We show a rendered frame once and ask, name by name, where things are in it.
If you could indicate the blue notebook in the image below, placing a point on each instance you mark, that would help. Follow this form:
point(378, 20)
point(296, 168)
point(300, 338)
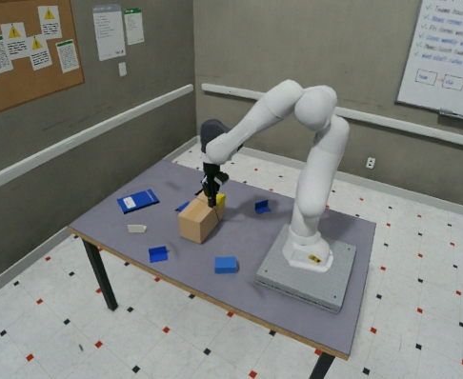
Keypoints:
point(137, 201)

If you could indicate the tan cardboard box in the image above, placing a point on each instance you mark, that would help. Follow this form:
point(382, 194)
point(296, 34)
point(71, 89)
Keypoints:
point(197, 220)

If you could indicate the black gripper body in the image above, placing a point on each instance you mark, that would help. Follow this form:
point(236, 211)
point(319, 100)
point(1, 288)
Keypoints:
point(210, 170)

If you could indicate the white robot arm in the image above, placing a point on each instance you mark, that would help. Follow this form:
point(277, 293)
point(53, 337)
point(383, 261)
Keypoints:
point(314, 110)

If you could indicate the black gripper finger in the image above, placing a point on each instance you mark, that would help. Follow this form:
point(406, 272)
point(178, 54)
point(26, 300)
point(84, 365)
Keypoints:
point(215, 189)
point(207, 188)

